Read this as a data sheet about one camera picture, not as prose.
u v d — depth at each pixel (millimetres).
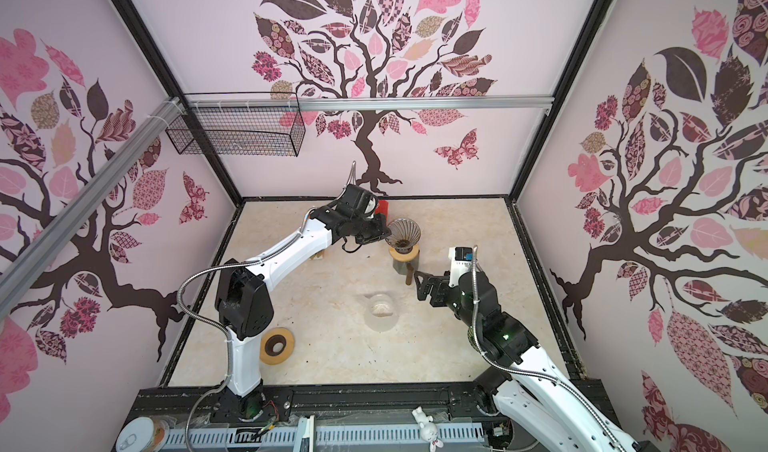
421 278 668
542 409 560
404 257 912
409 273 906
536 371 468
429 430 679
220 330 527
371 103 939
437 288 632
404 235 903
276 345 813
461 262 631
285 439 697
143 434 657
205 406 742
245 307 503
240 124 949
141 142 752
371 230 771
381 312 899
